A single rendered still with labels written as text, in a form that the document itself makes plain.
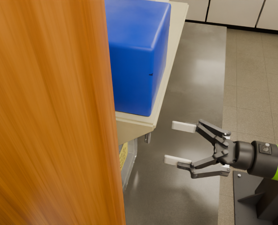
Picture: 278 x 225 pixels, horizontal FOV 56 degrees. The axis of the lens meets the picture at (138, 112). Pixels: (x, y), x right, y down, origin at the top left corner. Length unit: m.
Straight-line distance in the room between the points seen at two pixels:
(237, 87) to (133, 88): 2.56
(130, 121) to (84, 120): 0.12
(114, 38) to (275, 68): 3.02
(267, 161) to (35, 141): 0.60
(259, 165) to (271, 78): 2.38
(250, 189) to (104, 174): 1.88
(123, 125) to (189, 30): 1.38
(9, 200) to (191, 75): 1.05
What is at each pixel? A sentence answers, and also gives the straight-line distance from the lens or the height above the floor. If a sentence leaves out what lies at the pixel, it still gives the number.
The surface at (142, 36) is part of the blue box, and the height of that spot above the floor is 1.60.
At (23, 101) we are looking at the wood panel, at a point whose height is 1.60.
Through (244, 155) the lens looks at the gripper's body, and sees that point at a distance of 0.72.
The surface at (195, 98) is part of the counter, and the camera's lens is 1.17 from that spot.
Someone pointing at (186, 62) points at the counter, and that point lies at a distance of 1.37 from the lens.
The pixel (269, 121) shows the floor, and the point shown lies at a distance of 2.58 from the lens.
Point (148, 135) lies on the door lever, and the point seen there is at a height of 1.16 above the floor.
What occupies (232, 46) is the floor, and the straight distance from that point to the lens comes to 3.42.
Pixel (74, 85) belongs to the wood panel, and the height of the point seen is 1.63.
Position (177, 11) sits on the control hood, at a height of 1.51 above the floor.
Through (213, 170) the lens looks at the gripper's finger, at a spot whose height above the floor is 1.15.
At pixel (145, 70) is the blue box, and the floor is 1.58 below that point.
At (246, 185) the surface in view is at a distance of 2.08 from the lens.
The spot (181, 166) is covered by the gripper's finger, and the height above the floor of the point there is 1.15.
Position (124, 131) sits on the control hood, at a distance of 0.31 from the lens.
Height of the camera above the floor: 1.73
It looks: 47 degrees down
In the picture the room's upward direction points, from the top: straight up
